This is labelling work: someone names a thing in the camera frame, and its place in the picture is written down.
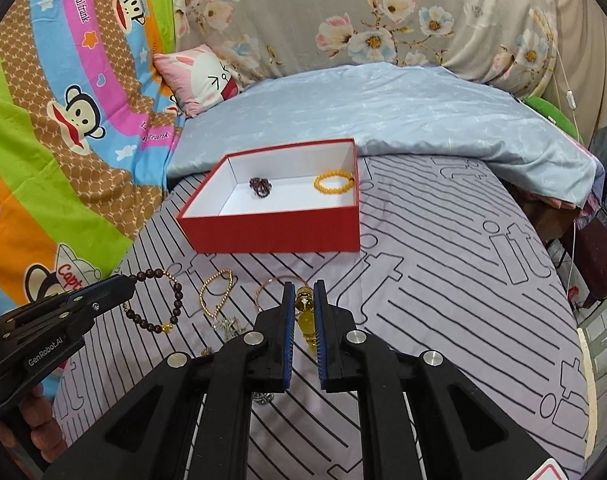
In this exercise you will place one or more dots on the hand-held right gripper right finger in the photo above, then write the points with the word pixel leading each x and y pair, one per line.
pixel 319 330

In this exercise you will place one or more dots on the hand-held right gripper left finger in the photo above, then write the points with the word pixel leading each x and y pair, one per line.
pixel 287 330

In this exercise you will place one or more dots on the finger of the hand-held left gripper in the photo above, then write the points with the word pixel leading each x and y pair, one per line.
pixel 103 285
pixel 108 302

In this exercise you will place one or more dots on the thin gold bangle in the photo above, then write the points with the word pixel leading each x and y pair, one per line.
pixel 263 287

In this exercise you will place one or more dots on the red jewelry box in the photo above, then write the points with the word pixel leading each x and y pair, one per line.
pixel 283 232

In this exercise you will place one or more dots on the person's left hand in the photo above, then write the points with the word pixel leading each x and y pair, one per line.
pixel 35 412

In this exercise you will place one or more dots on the colourful cartoon monkey blanket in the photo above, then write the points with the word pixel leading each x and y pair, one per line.
pixel 58 160

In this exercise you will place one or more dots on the pink rabbit pillow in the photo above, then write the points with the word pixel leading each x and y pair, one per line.
pixel 198 80

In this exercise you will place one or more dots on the light blue quilt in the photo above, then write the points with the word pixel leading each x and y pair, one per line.
pixel 383 110

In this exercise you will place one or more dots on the dark red stool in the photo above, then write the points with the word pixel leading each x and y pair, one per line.
pixel 598 255

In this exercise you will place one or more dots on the green cushion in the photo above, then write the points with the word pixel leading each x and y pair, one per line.
pixel 548 110

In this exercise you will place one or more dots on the grey floral quilt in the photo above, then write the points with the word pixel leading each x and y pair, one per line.
pixel 333 10

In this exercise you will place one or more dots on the beige curtain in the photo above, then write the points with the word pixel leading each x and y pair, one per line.
pixel 583 35

